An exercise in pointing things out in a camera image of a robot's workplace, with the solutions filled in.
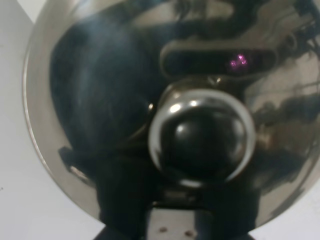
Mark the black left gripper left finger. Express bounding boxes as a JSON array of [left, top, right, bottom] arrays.
[[95, 159, 158, 240]]

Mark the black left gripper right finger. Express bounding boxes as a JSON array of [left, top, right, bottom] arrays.
[[194, 174, 260, 240]]

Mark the stainless steel teapot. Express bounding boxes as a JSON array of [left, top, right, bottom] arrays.
[[23, 0, 320, 240]]

